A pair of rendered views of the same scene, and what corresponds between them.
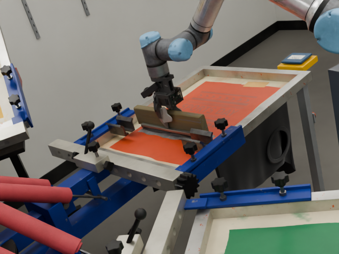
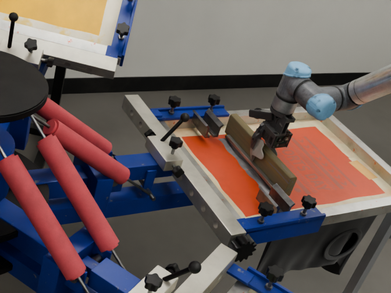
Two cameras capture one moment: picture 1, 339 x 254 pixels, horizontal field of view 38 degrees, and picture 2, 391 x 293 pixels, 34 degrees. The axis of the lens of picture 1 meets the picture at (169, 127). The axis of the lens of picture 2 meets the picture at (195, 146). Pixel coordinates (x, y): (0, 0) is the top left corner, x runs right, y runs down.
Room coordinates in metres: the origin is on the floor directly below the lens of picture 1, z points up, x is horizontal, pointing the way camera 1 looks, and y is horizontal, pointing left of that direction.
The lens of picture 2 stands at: (-0.09, 0.20, 2.08)
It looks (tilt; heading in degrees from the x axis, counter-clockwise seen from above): 32 degrees down; 0
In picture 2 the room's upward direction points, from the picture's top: 18 degrees clockwise
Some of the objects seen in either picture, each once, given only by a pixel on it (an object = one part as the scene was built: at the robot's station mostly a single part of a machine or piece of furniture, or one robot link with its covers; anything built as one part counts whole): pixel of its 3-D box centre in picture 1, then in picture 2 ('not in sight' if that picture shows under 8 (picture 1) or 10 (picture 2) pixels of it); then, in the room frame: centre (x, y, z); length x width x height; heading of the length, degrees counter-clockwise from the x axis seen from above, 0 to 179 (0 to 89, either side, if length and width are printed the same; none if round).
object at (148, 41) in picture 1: (153, 49); (294, 82); (1.69, -0.03, 1.30); 0.09 x 0.08 x 0.11; 42
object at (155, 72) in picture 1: (158, 69); (285, 103); (1.70, -0.02, 1.22); 0.08 x 0.08 x 0.05
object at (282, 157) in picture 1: (251, 156); (309, 239); (1.69, -0.27, 0.77); 0.46 x 0.09 x 0.36; 129
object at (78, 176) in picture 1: (83, 180); (143, 166); (1.44, 0.32, 1.02); 0.17 x 0.06 x 0.05; 129
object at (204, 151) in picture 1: (211, 154); (278, 225); (1.43, -0.10, 0.97); 0.30 x 0.05 x 0.07; 129
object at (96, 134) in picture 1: (108, 132); (188, 118); (1.86, 0.25, 0.97); 0.30 x 0.05 x 0.07; 129
